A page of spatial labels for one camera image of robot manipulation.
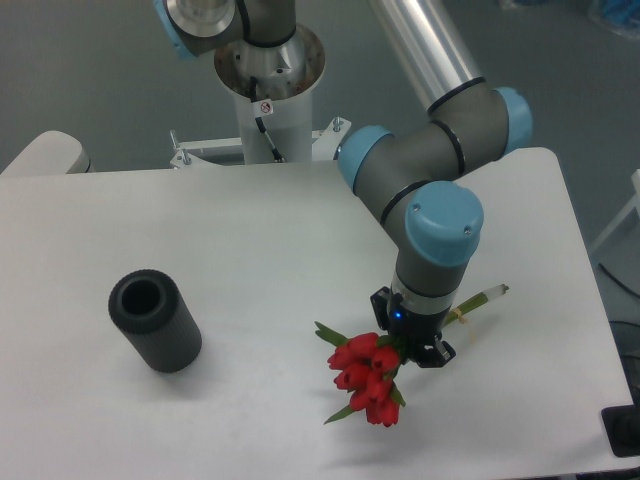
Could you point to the white pedestal base frame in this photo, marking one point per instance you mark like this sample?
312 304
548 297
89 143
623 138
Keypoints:
326 145

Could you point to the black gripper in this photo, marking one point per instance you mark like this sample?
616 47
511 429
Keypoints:
419 334

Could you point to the black device at table edge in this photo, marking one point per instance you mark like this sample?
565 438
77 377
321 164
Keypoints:
622 428

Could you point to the blue object top right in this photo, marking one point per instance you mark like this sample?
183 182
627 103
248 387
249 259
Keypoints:
618 16

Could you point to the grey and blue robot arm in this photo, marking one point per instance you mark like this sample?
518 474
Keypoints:
408 184

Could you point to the white chair backrest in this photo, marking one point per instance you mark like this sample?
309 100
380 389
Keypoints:
51 153

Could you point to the dark grey ribbed vase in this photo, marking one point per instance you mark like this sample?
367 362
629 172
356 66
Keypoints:
147 307

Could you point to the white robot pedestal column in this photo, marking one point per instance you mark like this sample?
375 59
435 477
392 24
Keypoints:
272 93

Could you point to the white frame at right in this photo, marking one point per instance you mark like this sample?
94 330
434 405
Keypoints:
621 223

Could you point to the red tulip bouquet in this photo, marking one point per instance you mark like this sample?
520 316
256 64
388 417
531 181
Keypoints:
368 365

